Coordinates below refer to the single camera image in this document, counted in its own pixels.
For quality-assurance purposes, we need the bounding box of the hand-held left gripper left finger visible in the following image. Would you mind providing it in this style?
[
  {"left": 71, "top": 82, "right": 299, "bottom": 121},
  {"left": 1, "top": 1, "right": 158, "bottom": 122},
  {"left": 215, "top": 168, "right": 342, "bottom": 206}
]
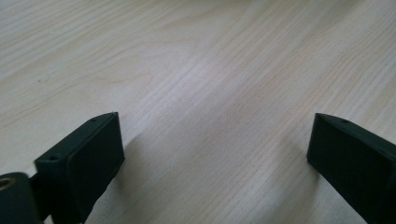
[{"left": 34, "top": 111, "right": 126, "bottom": 224}]

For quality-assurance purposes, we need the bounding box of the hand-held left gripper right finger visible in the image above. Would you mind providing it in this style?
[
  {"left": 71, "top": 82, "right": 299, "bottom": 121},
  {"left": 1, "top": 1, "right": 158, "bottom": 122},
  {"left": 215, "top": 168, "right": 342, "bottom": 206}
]
[{"left": 306, "top": 112, "right": 396, "bottom": 224}]

